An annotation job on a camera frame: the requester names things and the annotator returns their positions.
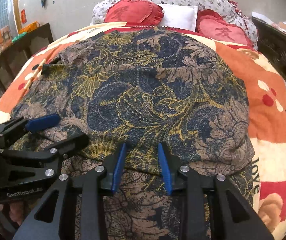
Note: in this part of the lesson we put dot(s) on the orange red patchwork blanket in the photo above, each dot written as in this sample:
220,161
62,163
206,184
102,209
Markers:
266,94

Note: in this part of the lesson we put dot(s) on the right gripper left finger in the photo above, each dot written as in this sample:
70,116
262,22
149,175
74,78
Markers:
72,199

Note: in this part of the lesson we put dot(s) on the dark floral patterned garment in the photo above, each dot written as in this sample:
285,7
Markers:
144,87

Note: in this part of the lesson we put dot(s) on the white square pillow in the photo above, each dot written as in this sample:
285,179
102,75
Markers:
179,16

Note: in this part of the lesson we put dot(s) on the dark wooden side table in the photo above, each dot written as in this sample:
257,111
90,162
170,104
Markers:
23,44

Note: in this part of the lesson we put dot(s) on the left red heart pillow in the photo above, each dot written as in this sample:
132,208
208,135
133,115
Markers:
135,11

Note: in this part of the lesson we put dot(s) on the orange basket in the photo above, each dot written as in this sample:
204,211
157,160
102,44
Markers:
29,28

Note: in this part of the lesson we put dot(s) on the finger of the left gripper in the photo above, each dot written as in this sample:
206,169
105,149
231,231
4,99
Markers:
69,147
16,128

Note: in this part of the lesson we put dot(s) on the person's left hand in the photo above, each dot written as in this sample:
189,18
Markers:
15,211

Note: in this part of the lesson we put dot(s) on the dark carved wooden cabinet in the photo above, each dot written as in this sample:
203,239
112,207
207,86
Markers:
272,43

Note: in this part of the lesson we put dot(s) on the red heart pillow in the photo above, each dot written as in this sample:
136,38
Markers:
210,24
135,11

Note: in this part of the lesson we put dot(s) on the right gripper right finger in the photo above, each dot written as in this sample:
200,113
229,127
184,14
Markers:
212,208

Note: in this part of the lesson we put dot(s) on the right red heart pillow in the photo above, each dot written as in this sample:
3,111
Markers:
210,24

